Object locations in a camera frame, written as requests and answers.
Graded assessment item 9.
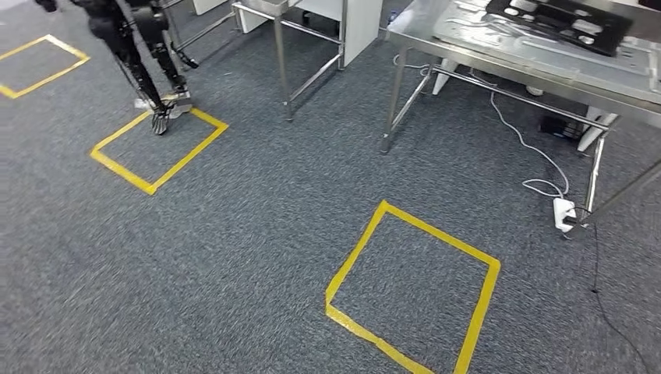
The black plastic frame part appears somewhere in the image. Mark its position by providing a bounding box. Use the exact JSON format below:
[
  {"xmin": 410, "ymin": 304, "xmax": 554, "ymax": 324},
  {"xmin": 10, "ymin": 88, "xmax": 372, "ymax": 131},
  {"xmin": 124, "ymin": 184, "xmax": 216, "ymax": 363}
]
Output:
[{"xmin": 485, "ymin": 0, "xmax": 635, "ymax": 58}]

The stainless steel workbench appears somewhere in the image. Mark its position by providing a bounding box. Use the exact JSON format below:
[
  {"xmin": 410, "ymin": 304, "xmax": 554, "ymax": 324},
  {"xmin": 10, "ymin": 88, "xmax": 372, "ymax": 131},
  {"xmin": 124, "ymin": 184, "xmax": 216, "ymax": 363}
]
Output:
[{"xmin": 379, "ymin": 0, "xmax": 661, "ymax": 241}]

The yellow floor tape square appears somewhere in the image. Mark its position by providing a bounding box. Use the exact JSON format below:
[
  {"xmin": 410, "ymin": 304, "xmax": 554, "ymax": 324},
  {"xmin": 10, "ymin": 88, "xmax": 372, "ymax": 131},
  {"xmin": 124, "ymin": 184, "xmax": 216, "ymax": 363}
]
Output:
[{"xmin": 325, "ymin": 199, "xmax": 502, "ymax": 374}]

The stainless steel table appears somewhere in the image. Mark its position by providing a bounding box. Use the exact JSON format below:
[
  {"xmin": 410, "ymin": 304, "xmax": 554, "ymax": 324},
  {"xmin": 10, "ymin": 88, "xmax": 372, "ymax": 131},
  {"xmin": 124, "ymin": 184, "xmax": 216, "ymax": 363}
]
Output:
[{"xmin": 232, "ymin": 0, "xmax": 348, "ymax": 123}]

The white cabinet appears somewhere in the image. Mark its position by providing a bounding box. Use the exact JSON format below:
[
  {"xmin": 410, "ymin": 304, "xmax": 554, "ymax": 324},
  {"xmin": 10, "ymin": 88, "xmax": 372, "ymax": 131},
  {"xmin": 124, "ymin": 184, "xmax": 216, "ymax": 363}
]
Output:
[{"xmin": 192, "ymin": 0, "xmax": 384, "ymax": 71}]

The white power strip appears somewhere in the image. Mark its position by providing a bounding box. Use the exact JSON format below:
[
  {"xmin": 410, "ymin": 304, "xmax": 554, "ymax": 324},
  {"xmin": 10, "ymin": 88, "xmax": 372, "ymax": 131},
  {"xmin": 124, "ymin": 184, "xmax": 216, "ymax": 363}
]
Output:
[{"xmin": 552, "ymin": 197, "xmax": 578, "ymax": 235}]

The stamped sheet metal panel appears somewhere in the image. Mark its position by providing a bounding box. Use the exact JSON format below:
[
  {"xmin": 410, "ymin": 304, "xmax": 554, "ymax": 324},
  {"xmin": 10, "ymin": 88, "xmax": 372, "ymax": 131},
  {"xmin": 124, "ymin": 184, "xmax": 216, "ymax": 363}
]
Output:
[{"xmin": 433, "ymin": 0, "xmax": 661, "ymax": 97}]

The white power cable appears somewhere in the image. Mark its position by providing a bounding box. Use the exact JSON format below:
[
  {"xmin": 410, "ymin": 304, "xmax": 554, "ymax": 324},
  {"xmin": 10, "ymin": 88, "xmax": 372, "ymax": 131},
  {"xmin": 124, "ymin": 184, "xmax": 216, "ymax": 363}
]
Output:
[{"xmin": 392, "ymin": 54, "xmax": 571, "ymax": 199}]

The black floor cable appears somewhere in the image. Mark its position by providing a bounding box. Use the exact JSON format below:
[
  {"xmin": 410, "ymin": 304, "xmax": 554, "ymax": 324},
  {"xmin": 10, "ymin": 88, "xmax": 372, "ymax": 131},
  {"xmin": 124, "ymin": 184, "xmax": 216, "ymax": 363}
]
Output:
[{"xmin": 570, "ymin": 219, "xmax": 652, "ymax": 374}]

